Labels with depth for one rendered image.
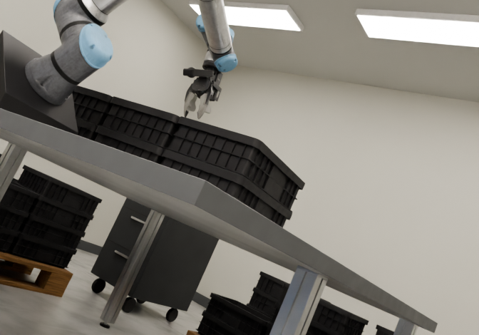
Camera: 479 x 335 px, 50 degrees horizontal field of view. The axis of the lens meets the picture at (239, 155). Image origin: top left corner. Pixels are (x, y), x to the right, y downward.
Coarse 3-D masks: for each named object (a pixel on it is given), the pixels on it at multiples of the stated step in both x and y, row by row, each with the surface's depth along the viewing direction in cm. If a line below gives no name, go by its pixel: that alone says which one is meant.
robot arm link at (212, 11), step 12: (204, 0) 146; (216, 0) 147; (204, 12) 151; (216, 12) 151; (204, 24) 157; (216, 24) 155; (216, 36) 160; (228, 36) 163; (216, 48) 165; (228, 48) 167; (216, 60) 170; (228, 60) 169
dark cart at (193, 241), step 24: (120, 216) 359; (144, 216) 348; (120, 240) 350; (168, 240) 341; (192, 240) 360; (216, 240) 380; (96, 264) 353; (120, 264) 342; (144, 264) 331; (168, 264) 346; (192, 264) 365; (96, 288) 351; (144, 288) 333; (168, 288) 351; (192, 288) 371; (168, 312) 366
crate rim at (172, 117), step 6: (114, 96) 171; (114, 102) 170; (120, 102) 168; (126, 102) 167; (132, 102) 166; (132, 108) 165; (138, 108) 164; (144, 108) 163; (150, 108) 162; (150, 114) 161; (156, 114) 160; (162, 114) 159; (168, 114) 158; (174, 114) 157; (174, 120) 156
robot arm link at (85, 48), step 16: (64, 32) 148; (80, 32) 145; (96, 32) 148; (64, 48) 146; (80, 48) 144; (96, 48) 144; (112, 48) 152; (64, 64) 146; (80, 64) 146; (96, 64) 147; (80, 80) 151
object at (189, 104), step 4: (188, 96) 182; (192, 96) 181; (196, 96) 184; (188, 100) 182; (192, 100) 182; (184, 104) 182; (188, 104) 181; (192, 104) 184; (184, 108) 182; (188, 108) 182; (192, 108) 185; (184, 112) 181; (188, 112) 182
